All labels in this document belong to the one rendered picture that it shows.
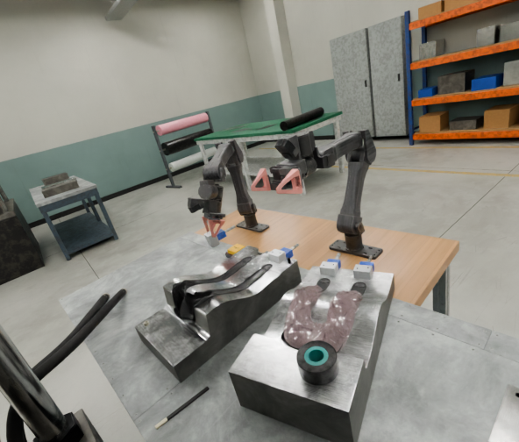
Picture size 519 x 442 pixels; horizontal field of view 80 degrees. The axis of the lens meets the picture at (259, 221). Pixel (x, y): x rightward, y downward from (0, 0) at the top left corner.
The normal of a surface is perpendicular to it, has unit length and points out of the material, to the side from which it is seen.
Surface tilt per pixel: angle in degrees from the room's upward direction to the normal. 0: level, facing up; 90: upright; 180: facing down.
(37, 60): 90
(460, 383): 0
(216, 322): 90
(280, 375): 0
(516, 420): 0
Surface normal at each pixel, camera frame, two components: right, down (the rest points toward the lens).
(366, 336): -0.34, -0.75
